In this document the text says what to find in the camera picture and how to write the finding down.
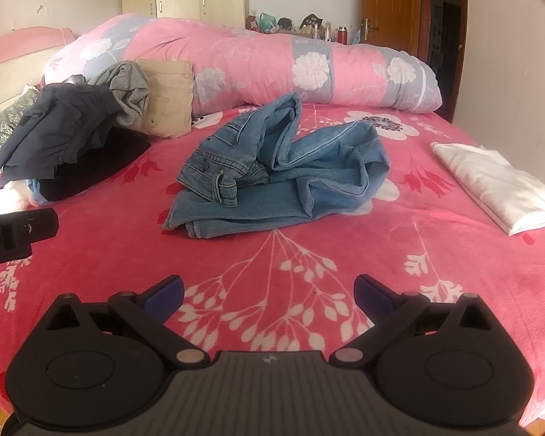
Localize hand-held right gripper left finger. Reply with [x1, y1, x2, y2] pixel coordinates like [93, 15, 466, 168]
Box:
[45, 275, 210, 366]

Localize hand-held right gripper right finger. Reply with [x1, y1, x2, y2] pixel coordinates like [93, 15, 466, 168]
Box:
[334, 274, 498, 366]

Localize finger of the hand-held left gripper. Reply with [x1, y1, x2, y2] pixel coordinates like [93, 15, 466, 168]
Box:
[11, 207, 59, 242]

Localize blue jeans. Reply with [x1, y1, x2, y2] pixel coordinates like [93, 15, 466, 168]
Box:
[162, 92, 391, 240]

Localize white fluffy garment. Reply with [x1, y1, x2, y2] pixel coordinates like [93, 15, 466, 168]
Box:
[0, 181, 35, 215]

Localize red floral blanket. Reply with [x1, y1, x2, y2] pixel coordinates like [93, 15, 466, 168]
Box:
[0, 102, 545, 428]

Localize black garment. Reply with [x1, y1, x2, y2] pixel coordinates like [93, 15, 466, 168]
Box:
[39, 127, 152, 202]

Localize navy elastic-waist garment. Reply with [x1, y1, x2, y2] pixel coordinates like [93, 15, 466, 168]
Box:
[0, 82, 121, 188]

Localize green floral pillow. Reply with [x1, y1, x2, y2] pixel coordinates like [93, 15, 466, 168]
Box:
[0, 95, 41, 182]

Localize grey garment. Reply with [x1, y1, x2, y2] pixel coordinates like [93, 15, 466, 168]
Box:
[88, 61, 152, 130]

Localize white folded cloth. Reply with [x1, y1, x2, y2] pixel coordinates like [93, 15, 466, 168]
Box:
[431, 142, 545, 237]

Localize pink and beige headboard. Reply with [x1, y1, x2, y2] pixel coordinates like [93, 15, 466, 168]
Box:
[0, 26, 76, 119]

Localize beige pants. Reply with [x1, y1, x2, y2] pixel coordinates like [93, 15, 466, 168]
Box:
[134, 58, 195, 139]

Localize pink floral rolled quilt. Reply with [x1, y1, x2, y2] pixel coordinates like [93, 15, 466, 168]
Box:
[43, 13, 443, 116]

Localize metal door handle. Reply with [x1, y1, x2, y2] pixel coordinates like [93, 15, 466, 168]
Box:
[360, 17, 380, 41]

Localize dark wooden door frame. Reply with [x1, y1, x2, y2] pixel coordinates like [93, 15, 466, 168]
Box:
[418, 0, 468, 123]

